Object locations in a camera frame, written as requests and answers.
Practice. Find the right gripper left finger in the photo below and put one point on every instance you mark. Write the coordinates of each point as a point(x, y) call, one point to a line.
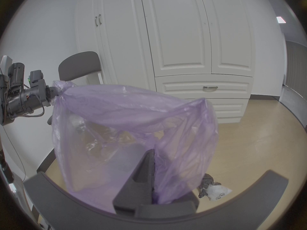
point(141, 183)

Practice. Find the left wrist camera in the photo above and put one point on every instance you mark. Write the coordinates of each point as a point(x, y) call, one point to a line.
point(36, 76)

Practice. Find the purple plastic bag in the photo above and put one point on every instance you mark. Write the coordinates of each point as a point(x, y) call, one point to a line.
point(124, 109)

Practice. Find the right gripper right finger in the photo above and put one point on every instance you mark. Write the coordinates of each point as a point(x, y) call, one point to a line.
point(187, 200)

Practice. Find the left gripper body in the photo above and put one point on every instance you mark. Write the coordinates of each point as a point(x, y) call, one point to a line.
point(38, 94)

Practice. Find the white wardrobe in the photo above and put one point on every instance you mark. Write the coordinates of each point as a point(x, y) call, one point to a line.
point(182, 32)

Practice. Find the clear printed wrapper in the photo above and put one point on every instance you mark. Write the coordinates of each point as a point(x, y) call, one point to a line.
point(219, 192)

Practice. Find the crumpled black plastic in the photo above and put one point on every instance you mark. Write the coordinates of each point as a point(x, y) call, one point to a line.
point(205, 182)

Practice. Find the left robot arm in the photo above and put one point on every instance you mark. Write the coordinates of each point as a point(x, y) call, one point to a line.
point(15, 104)

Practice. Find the white chair with grey cushions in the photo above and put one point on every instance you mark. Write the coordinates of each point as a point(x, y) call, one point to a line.
point(79, 65)

